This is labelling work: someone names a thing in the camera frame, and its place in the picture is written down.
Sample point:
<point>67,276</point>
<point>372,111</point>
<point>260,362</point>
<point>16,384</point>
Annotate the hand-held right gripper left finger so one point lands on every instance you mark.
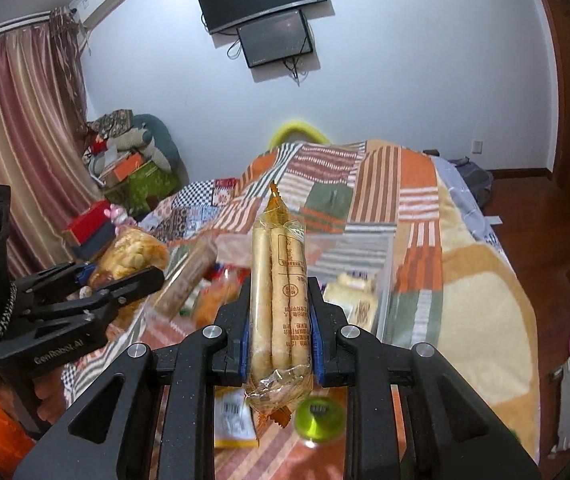
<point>242,340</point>

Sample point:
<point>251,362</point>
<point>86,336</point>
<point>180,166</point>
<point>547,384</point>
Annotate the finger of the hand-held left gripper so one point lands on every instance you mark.
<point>87,274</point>
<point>135,285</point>

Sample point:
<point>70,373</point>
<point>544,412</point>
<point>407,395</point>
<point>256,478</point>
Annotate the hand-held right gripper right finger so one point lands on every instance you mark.
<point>315,345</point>

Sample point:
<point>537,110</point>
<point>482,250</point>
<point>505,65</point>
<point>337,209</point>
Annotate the braided bread packet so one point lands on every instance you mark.
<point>130,252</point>

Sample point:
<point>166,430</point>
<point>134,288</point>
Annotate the bread stick packet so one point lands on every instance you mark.
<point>275,285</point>

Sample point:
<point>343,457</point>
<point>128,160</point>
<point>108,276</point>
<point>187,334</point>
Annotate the clear plastic storage container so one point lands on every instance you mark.
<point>360,255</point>

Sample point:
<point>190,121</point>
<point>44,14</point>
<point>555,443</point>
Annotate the dark box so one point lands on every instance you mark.
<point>95,245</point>

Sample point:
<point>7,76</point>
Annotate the orange snack packet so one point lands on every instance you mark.
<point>215,300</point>

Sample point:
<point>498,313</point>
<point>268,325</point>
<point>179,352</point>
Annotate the long brown snack packet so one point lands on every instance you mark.
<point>187,275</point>

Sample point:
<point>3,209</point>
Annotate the red box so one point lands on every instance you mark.
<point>90,220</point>

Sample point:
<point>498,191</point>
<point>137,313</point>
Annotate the pink plush toy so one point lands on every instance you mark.
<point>121,216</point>

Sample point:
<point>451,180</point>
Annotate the green jelly cup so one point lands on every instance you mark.
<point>317,415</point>

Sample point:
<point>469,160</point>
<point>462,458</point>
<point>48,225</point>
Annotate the yellow white snack packet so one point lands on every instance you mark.
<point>232,420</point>

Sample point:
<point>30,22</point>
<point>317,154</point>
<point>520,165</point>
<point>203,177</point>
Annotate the green cardboard box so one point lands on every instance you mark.
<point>147,187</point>

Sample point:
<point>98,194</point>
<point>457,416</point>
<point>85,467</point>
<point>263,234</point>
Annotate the orange cardboard box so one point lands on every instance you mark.
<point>125,170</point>

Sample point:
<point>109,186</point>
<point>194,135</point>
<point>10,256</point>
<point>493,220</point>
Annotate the striped red curtain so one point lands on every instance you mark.
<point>25,135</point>

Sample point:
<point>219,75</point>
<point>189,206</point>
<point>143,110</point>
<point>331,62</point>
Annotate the grey plush toy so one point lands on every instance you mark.
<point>160,140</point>

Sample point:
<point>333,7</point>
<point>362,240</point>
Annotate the patterned fabric bag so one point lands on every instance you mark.
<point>112,121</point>

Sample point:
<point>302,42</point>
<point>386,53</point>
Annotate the patchwork blanket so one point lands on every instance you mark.
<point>465,270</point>

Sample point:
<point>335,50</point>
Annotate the orange cloth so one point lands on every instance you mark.
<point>0,425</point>

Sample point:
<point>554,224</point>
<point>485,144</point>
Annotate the white paper sheet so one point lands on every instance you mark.
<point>493,219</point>

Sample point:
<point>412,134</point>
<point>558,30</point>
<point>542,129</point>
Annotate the yellow chair back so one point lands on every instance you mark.
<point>297,127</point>

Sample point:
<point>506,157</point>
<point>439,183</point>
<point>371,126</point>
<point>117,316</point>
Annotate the grey backpack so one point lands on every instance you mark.
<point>472,182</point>

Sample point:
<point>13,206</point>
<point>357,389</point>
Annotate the small black monitor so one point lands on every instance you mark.
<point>275,37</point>

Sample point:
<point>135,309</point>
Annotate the white curtain rail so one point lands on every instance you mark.
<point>5,27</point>

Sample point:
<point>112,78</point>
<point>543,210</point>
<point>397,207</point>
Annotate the wall socket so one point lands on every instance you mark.
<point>477,147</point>

